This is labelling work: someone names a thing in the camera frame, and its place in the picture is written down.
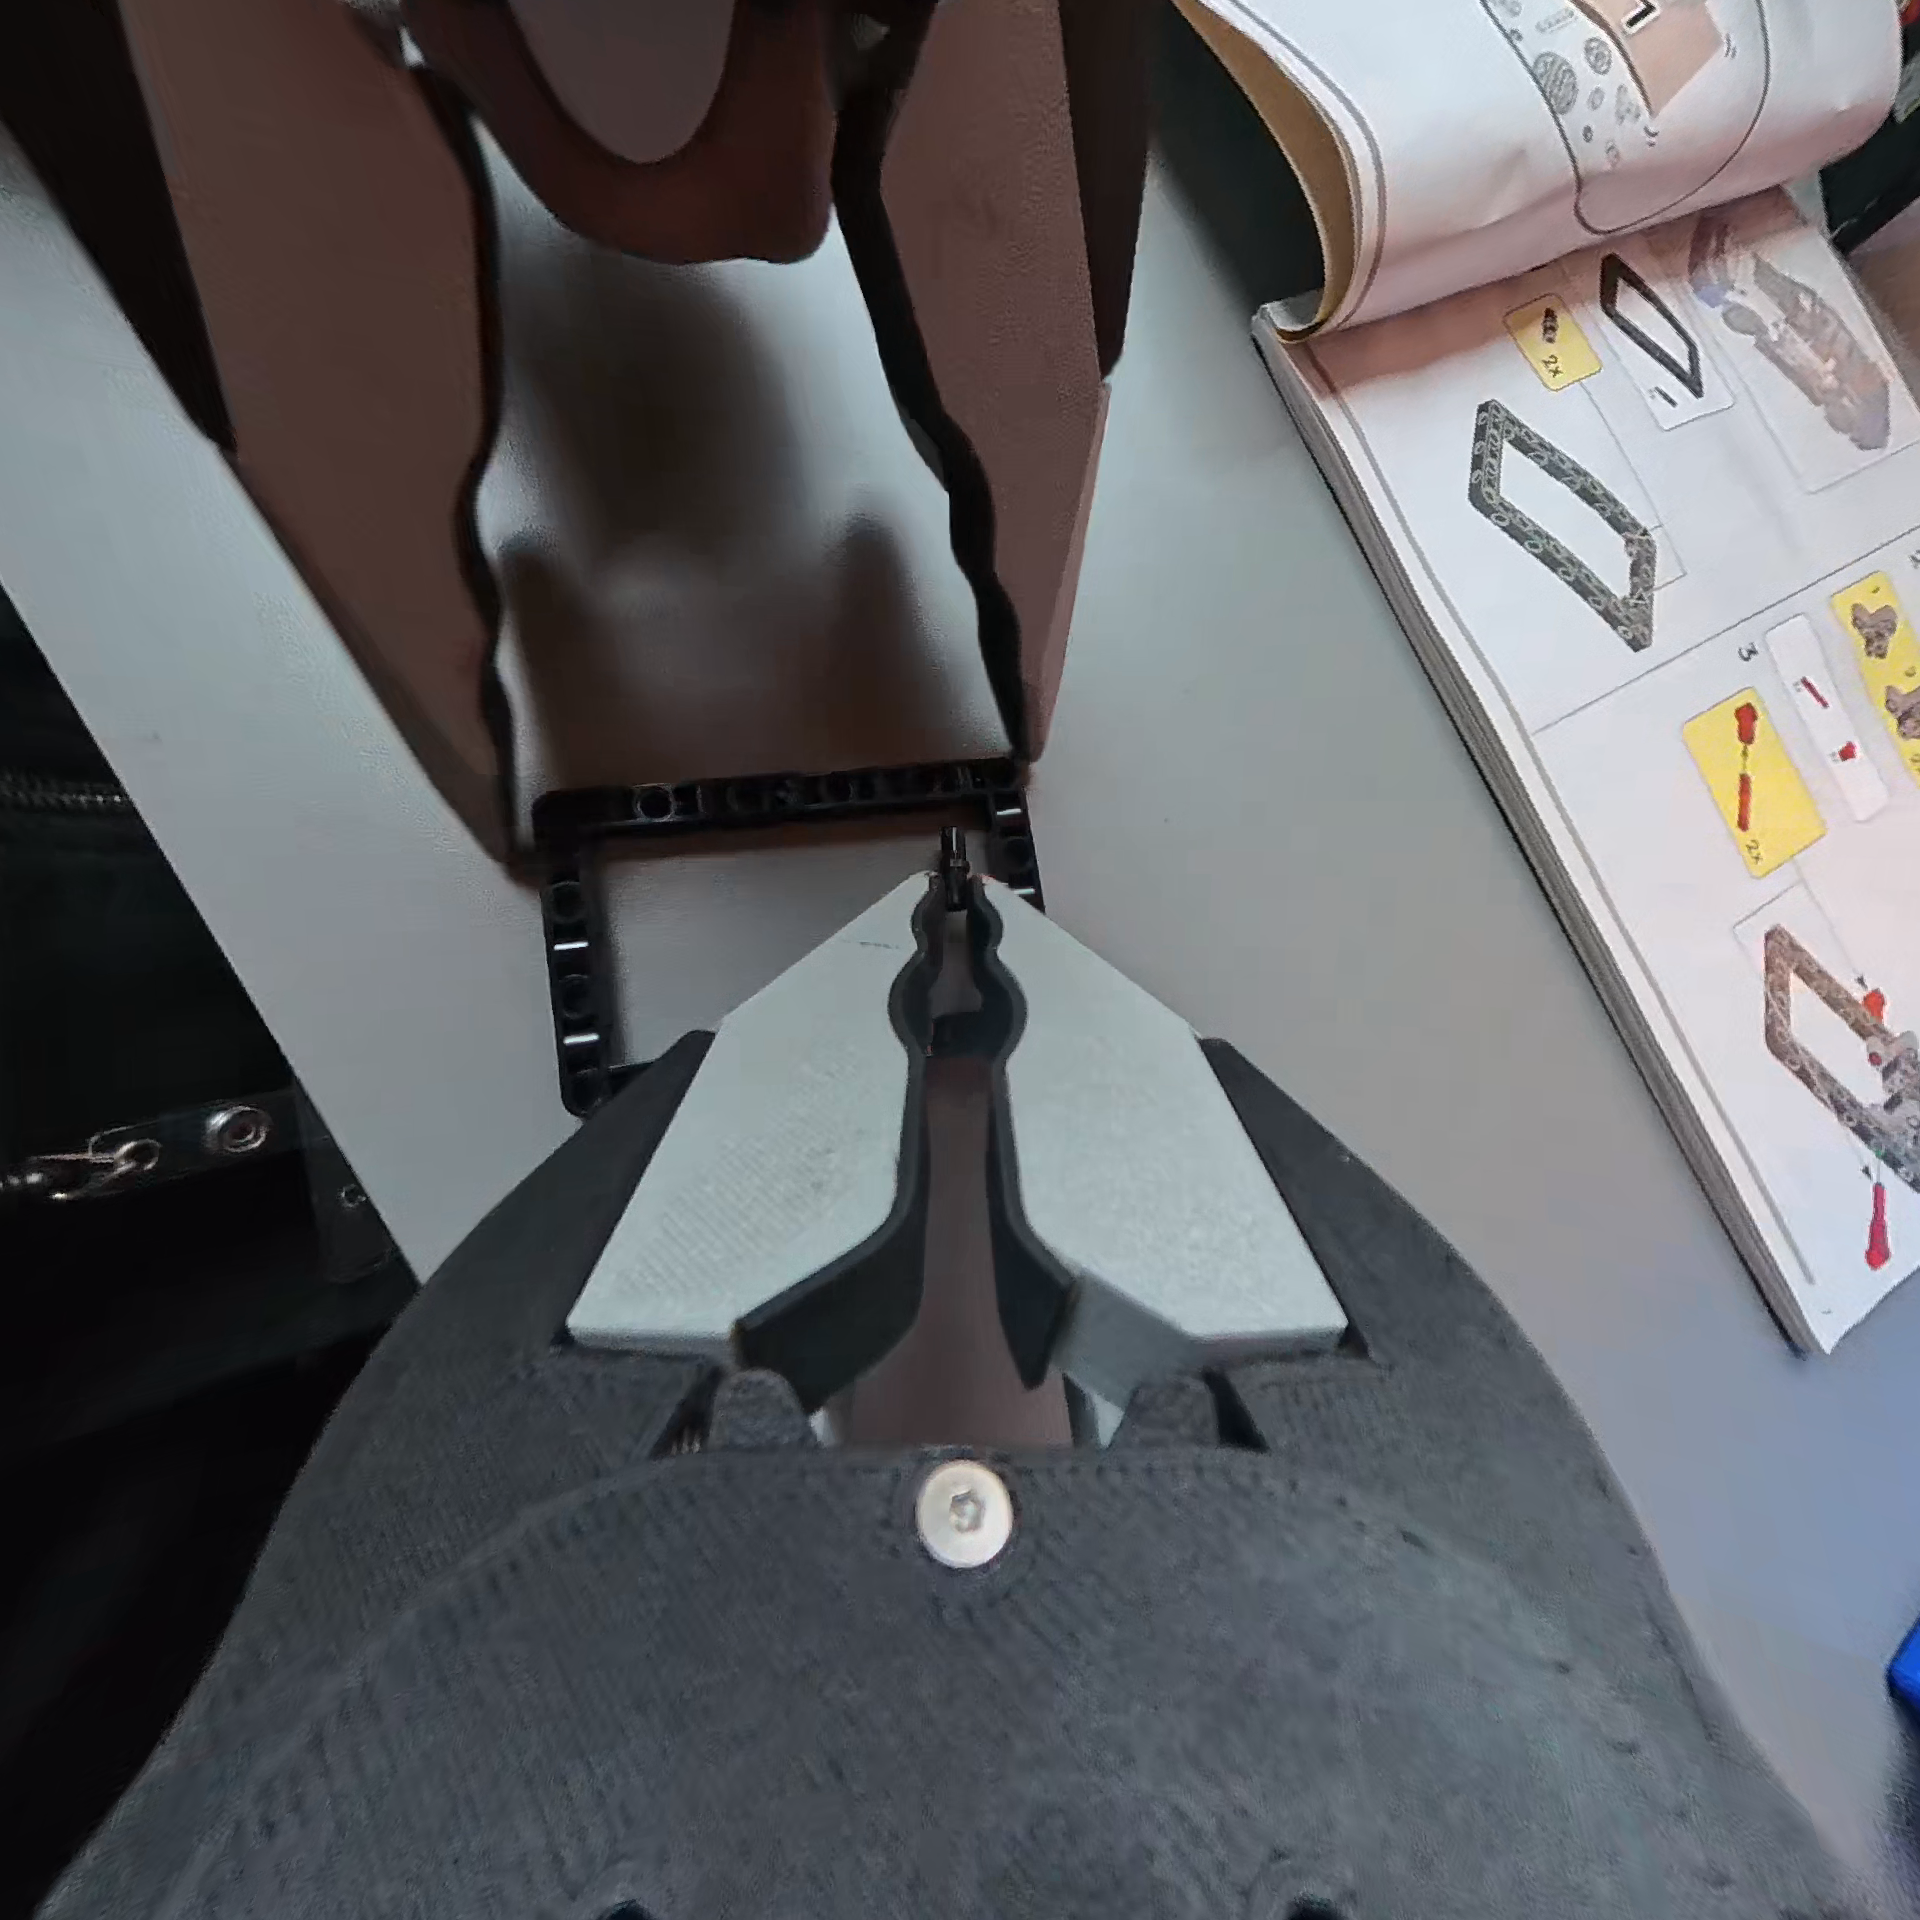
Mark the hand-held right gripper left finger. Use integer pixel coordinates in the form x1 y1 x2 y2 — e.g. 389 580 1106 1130
565 873 962 1415

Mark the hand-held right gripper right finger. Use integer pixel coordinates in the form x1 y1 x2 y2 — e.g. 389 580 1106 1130
961 876 1349 1403

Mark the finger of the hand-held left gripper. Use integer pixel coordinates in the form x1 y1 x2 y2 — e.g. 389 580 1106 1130
829 0 1159 762
112 0 523 867

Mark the black rectangular lego frame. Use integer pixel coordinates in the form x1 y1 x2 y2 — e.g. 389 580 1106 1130
532 756 1048 1120

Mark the lego instruction booklet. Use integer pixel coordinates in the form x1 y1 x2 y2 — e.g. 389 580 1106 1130
1168 0 1920 1359

